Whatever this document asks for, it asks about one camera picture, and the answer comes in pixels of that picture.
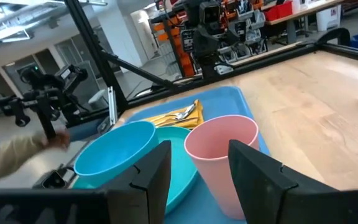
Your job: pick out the white cabinet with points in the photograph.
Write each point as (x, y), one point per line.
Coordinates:
(328, 18)

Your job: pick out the black background robot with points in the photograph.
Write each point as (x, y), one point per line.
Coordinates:
(208, 37)

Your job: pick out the metal spoon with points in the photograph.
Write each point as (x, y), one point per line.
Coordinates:
(185, 112)

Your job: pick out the wooden workbench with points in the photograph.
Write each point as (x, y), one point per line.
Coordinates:
(303, 12)

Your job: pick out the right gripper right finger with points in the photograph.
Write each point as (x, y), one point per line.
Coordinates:
(266, 189)

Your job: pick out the blue plastic bowl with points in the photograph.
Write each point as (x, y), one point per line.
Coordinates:
(113, 152)

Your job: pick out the person's forearm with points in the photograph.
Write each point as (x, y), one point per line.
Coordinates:
(8, 158)

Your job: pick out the orange shelving rack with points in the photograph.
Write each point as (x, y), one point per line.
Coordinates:
(172, 37)

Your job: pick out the black diagonal frame brace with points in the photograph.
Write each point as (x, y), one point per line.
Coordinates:
(135, 70)

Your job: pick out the metal fork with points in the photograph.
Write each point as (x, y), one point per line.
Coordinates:
(166, 118)

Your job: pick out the yellow cloth napkin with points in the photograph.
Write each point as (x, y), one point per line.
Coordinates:
(194, 119)

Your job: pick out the aluminium bracket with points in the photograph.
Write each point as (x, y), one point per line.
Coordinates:
(112, 105)

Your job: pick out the black frame post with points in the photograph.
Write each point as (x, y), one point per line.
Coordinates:
(95, 53)

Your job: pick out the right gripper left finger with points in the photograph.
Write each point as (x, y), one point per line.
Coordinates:
(145, 193)

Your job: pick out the black table frame rail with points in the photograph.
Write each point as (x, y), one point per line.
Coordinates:
(259, 60)

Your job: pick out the red storage bin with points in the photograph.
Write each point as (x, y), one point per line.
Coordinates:
(278, 11)

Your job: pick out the pink plastic cup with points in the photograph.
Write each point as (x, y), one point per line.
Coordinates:
(219, 146)

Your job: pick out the teal plastic plate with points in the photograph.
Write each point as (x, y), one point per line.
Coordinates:
(182, 168)

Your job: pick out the blue plastic tray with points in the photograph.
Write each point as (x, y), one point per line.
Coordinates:
(222, 101)

